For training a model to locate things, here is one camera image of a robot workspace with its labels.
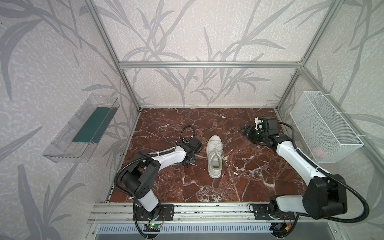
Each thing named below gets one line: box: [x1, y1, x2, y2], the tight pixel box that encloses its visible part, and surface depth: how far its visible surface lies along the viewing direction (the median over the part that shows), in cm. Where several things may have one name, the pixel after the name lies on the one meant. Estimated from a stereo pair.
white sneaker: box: [207, 135, 223, 179], surface depth 87 cm
